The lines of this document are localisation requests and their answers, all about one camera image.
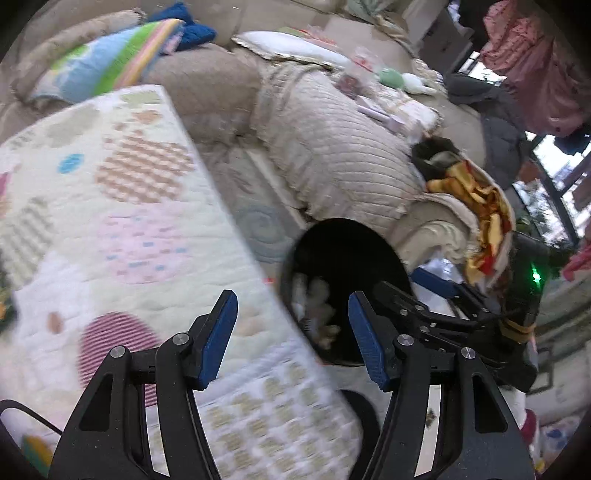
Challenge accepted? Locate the pink hanging garment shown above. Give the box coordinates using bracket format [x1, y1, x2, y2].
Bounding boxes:
[481, 1, 590, 137]

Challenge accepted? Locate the white satin cushion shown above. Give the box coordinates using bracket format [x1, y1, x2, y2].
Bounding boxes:
[231, 31, 349, 69]

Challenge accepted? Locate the striped bolster pillow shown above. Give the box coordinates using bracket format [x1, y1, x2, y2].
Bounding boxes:
[11, 8, 146, 100]

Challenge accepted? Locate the beige tufted sofa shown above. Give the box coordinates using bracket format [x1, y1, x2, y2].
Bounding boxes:
[1, 1, 477, 290]

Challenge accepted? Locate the yellow red cloth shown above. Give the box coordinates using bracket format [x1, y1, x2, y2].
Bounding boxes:
[426, 159, 515, 285]

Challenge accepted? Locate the black trash bin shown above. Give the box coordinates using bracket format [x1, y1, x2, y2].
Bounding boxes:
[279, 218, 414, 367]

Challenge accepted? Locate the green plush toy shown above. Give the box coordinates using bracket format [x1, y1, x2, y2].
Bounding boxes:
[376, 68, 437, 95]

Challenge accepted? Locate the colourful striped blanket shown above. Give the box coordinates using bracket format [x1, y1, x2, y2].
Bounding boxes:
[27, 19, 182, 104]

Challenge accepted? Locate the dark grey jacket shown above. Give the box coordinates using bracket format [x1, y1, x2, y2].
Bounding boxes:
[445, 73, 529, 190]

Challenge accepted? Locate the patchwork quilt table cover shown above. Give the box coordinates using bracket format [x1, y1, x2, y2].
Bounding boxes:
[1, 85, 362, 479]

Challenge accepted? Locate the purple handheld device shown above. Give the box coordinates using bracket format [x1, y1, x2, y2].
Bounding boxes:
[356, 105, 405, 133]

